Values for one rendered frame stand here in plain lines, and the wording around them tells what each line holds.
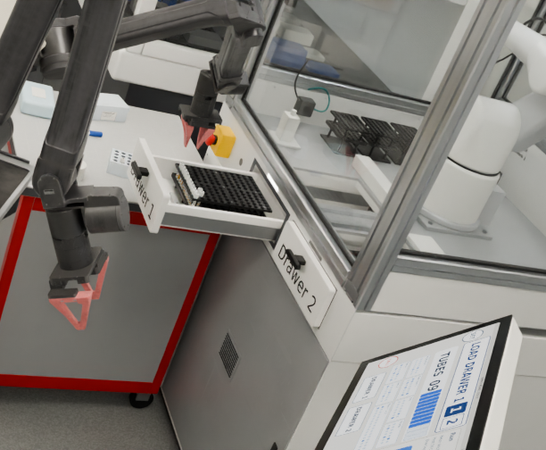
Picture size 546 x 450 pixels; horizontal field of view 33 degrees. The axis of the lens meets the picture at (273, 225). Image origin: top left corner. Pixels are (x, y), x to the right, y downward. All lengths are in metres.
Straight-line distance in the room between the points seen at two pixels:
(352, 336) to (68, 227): 0.80
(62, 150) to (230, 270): 1.23
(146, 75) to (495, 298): 1.45
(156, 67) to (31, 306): 0.93
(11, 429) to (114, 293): 0.50
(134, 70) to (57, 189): 1.65
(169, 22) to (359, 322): 0.76
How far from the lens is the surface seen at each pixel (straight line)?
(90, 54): 1.38
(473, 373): 1.55
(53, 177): 1.45
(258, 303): 2.41
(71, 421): 2.88
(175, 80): 3.11
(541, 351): 2.40
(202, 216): 2.26
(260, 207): 2.36
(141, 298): 2.67
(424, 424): 1.46
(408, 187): 1.90
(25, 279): 2.56
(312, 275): 2.14
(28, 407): 2.89
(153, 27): 1.82
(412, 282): 2.03
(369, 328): 2.06
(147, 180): 2.29
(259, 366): 2.38
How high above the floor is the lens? 1.91
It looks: 26 degrees down
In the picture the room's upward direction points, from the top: 23 degrees clockwise
